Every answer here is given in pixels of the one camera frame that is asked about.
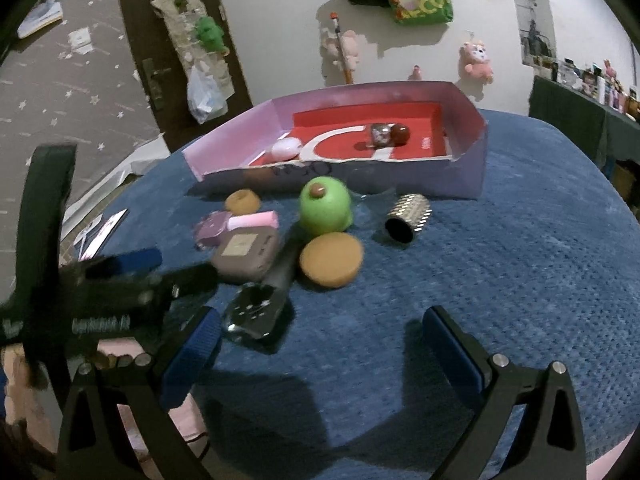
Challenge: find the pink and white magazine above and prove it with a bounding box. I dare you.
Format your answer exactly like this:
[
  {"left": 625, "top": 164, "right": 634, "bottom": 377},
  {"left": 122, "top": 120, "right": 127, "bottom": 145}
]
[{"left": 75, "top": 208, "right": 130, "bottom": 261}]

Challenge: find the green round figurine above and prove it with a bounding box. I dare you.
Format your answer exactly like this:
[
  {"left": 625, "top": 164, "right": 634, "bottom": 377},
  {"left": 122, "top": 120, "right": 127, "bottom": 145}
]
[{"left": 299, "top": 177, "right": 353, "bottom": 237}]

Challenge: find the pale pink plush toy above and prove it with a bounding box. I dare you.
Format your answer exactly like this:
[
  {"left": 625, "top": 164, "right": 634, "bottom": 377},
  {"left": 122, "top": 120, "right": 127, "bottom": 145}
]
[{"left": 320, "top": 29, "right": 362, "bottom": 72}]

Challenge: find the small white paper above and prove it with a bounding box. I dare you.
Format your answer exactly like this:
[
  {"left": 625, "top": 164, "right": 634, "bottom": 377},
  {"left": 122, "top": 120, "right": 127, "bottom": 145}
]
[{"left": 67, "top": 27, "right": 96, "bottom": 53}]

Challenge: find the orange and white stick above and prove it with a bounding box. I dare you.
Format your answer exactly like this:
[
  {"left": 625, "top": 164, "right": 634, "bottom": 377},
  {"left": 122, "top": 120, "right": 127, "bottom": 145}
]
[{"left": 327, "top": 11, "right": 353, "bottom": 85}]

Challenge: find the metal door handle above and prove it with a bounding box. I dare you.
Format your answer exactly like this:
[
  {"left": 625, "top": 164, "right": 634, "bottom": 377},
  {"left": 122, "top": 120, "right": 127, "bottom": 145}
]
[{"left": 142, "top": 57, "right": 166, "bottom": 111}]

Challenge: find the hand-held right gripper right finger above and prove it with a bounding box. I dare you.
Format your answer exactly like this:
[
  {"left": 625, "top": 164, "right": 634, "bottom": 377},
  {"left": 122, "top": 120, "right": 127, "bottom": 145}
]
[{"left": 422, "top": 305, "right": 588, "bottom": 480}]

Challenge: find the pink cardboard box red inside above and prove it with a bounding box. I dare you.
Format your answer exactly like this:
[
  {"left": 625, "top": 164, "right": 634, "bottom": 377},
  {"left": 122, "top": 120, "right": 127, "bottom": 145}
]
[{"left": 182, "top": 80, "right": 488, "bottom": 201}]

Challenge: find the small glass jar brown lid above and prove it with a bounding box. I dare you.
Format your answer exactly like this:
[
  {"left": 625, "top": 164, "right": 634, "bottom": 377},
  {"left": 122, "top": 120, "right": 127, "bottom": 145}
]
[{"left": 369, "top": 122, "right": 412, "bottom": 147}]

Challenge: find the clear plastic bag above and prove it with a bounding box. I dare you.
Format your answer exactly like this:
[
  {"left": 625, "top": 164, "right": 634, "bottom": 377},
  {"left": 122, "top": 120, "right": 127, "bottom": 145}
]
[{"left": 186, "top": 62, "right": 231, "bottom": 125}]

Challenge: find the dark wooden door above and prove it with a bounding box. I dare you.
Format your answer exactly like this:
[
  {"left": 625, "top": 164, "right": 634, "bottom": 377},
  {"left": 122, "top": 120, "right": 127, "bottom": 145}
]
[{"left": 115, "top": 0, "right": 256, "bottom": 156}]

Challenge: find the hanging door organiser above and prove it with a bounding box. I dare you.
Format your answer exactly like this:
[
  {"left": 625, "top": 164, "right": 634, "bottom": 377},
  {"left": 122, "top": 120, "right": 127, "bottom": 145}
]
[{"left": 150, "top": 0, "right": 236, "bottom": 101}]

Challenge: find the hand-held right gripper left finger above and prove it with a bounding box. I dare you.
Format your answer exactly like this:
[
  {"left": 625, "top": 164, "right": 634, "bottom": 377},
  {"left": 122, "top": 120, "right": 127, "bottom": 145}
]
[{"left": 55, "top": 305, "right": 223, "bottom": 480}]

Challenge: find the pink plush toy with face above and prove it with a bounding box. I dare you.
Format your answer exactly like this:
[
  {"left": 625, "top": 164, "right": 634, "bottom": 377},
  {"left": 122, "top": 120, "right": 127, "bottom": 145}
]
[{"left": 459, "top": 40, "right": 495, "bottom": 85}]

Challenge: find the silver studded cylinder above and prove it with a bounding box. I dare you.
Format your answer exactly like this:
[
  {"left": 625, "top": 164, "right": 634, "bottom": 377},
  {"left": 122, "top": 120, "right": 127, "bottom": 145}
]
[{"left": 384, "top": 192, "right": 432, "bottom": 245}]

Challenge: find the white booklet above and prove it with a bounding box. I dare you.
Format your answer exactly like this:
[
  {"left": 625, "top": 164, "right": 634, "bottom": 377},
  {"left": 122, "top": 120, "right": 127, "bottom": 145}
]
[{"left": 17, "top": 0, "right": 65, "bottom": 40}]

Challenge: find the amber round disc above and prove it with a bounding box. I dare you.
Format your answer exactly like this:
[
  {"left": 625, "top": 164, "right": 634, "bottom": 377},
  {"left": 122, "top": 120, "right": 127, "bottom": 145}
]
[{"left": 224, "top": 189, "right": 262, "bottom": 215}]

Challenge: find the purple nail polish bottle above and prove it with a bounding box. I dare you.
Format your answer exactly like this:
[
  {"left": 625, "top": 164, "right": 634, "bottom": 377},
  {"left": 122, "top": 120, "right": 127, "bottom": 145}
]
[{"left": 194, "top": 210, "right": 279, "bottom": 251}]

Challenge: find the grey-brown square case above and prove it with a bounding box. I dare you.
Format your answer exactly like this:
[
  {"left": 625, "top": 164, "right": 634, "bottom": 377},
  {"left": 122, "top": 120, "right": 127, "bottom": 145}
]
[{"left": 210, "top": 227, "right": 282, "bottom": 283}]

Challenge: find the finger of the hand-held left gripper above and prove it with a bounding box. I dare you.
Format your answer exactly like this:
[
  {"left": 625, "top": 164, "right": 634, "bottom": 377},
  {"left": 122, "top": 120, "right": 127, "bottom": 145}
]
[
  {"left": 82, "top": 247, "right": 164, "bottom": 282},
  {"left": 145, "top": 264, "right": 219, "bottom": 303}
]

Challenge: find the row of bottles and toys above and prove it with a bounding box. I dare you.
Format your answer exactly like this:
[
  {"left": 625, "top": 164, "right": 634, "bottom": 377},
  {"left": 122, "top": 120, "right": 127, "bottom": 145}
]
[{"left": 522, "top": 55, "right": 640, "bottom": 121}]

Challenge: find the large tan rubber ring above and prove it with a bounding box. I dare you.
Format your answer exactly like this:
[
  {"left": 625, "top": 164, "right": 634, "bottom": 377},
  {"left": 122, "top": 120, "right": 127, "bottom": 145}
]
[{"left": 299, "top": 232, "right": 364, "bottom": 289}]

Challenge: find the pale pink earbuds case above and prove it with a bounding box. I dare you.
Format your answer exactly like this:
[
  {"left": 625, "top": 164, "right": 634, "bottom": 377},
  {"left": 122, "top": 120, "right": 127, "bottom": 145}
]
[{"left": 271, "top": 138, "right": 302, "bottom": 161}]

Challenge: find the dark green covered table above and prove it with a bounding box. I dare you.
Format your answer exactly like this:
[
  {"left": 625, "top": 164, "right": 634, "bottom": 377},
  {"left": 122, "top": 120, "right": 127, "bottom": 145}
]
[{"left": 529, "top": 75, "right": 640, "bottom": 181}]

